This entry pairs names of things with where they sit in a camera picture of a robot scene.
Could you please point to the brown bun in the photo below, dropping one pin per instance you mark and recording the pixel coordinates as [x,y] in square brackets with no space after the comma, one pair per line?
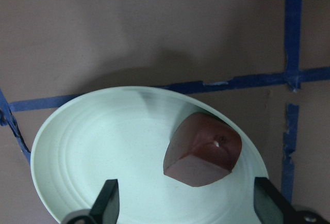
[202,150]

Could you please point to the light green plate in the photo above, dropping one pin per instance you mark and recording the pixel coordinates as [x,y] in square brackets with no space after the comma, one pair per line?
[122,133]

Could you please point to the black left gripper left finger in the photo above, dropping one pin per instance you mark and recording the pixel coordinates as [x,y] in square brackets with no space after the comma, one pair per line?
[107,205]

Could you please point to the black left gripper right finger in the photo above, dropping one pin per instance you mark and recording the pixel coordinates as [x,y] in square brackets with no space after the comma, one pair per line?
[270,205]

